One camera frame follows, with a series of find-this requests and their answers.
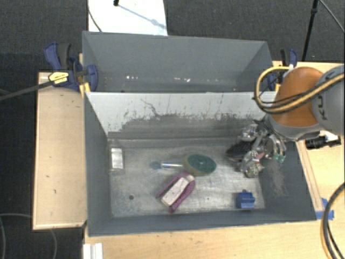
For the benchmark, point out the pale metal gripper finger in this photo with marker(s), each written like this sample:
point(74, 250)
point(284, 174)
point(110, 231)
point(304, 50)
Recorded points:
point(250, 158)
point(254, 171)

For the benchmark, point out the black oval object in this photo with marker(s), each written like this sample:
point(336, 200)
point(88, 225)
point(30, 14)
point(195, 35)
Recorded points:
point(237, 150)

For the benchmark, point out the small blue box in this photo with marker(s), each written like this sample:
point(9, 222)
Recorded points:
point(245, 200)

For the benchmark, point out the purple brush with pale bristles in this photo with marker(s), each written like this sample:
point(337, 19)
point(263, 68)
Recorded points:
point(176, 190)

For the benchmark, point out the grey metal bin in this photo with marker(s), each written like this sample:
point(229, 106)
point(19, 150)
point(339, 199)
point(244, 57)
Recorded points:
point(167, 117)

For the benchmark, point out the pale wood board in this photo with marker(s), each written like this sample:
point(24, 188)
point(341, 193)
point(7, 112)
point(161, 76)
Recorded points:
point(59, 150)

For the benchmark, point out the black cylinder on white bracket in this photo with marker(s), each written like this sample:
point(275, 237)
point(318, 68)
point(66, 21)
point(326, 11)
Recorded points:
point(315, 142)

